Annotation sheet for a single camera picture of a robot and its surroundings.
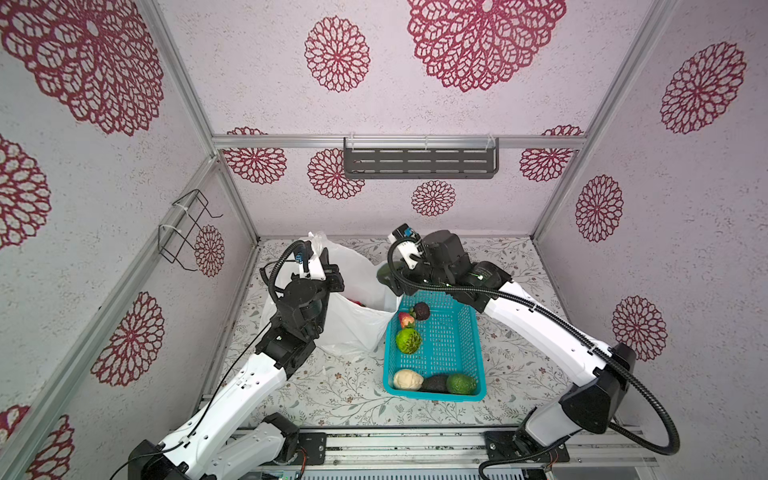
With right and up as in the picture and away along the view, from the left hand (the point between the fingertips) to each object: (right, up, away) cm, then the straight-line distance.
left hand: (326, 255), depth 70 cm
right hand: (+16, -1, +2) cm, 16 cm away
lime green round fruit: (+21, -24, +15) cm, 35 cm away
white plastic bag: (+8, -14, +3) cm, 16 cm away
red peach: (+20, -19, +22) cm, 35 cm away
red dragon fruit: (+5, -14, +24) cm, 28 cm away
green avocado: (+33, -32, +4) cm, 46 cm away
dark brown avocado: (+27, -34, +9) cm, 45 cm away
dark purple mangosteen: (+26, -17, +24) cm, 39 cm away
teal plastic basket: (+29, -28, +21) cm, 46 cm away
